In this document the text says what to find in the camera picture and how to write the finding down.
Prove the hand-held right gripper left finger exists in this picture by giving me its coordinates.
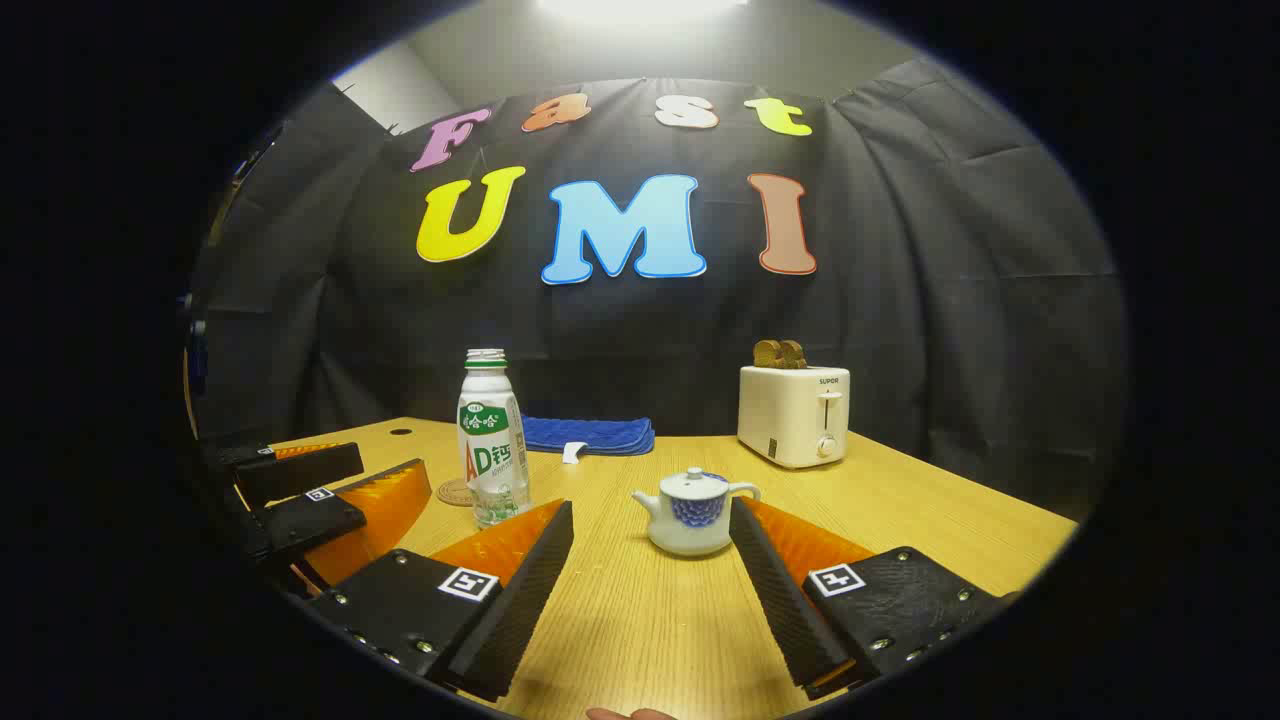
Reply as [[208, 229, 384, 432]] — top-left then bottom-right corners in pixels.
[[308, 498, 576, 703]]

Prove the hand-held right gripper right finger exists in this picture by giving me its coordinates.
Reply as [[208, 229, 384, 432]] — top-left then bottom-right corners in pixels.
[[728, 496, 1016, 701]]

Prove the white blue-patterned teacup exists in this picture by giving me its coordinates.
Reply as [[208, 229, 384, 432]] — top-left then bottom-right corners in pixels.
[[632, 482, 761, 557]]

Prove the white plastic water bottle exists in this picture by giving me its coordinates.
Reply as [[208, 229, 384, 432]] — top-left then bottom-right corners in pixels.
[[457, 348, 532, 529]]

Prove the blue folded cloth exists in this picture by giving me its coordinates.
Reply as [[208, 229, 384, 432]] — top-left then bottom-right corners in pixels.
[[520, 415, 657, 459]]

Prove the white toaster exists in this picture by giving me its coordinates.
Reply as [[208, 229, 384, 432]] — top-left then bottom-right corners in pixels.
[[737, 365, 852, 470]]

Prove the black backdrop cloth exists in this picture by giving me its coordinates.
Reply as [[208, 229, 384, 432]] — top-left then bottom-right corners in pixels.
[[190, 58, 1131, 521]]

